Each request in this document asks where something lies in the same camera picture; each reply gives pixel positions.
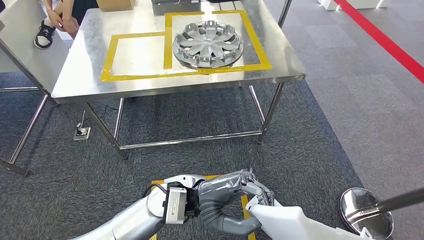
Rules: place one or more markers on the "yellow tape on workbench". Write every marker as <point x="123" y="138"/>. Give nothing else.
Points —
<point x="169" y="43"/>

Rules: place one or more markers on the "closed cardboard box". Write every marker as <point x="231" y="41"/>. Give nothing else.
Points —
<point x="116" y="3"/>

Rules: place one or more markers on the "white block furniture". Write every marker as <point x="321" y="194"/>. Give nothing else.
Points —
<point x="361" y="4"/>

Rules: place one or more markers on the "grey wheel hubcap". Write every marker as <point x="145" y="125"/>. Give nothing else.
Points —
<point x="207" y="44"/>

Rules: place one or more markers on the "white plastic body part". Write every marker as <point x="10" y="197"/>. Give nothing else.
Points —
<point x="291" y="225"/>

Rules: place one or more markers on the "stainless steel side table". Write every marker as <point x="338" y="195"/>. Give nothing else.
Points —
<point x="29" y="129"/>

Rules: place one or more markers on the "red barrier belt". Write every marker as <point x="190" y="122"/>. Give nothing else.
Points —
<point x="381" y="38"/>

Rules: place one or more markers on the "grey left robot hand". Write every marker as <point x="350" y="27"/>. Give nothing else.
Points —
<point x="222" y="192"/>

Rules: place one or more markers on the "person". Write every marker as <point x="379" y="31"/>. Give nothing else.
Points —
<point x="69" y="24"/>

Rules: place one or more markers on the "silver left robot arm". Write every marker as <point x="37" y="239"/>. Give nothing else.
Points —
<point x="132" y="222"/>

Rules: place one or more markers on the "stainless steel workbench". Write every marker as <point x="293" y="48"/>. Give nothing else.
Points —
<point x="82" y="86"/>

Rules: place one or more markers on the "floor power socket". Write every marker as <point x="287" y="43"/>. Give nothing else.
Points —
<point x="82" y="134"/>

